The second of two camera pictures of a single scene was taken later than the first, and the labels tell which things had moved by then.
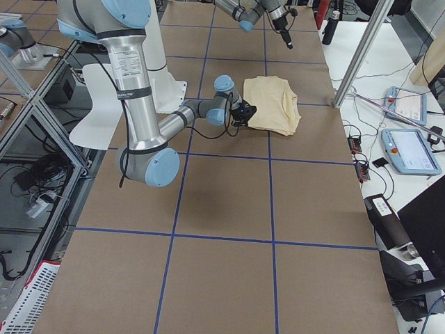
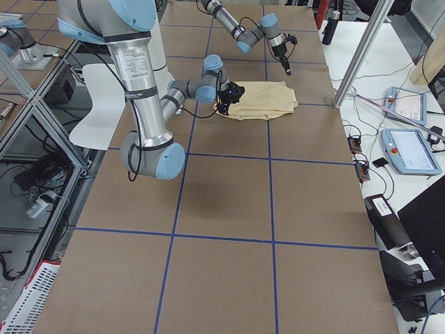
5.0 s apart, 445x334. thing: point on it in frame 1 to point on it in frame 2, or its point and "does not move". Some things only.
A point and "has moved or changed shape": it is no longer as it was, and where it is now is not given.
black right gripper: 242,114 to 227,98
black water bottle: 330,26 does not move
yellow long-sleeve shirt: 276,103 has moved or changed shape
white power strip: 41,205 does not move
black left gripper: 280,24 to 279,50
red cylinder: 322,10 does not move
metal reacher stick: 398,115 does not move
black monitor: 424,220 does not move
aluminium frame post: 376,24 does not move
